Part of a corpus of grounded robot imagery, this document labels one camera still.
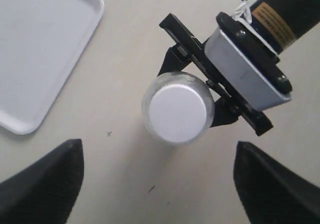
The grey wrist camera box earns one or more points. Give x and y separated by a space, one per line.
247 64

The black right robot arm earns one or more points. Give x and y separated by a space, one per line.
277 24

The white bottle cap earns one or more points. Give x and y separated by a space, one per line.
177 114

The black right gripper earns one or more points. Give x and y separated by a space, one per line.
230 106

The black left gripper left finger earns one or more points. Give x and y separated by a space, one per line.
46 191

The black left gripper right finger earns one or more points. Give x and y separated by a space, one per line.
269 192

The white rectangular tray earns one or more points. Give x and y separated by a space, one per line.
41 42

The clear plastic water bottle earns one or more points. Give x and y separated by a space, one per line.
182 78

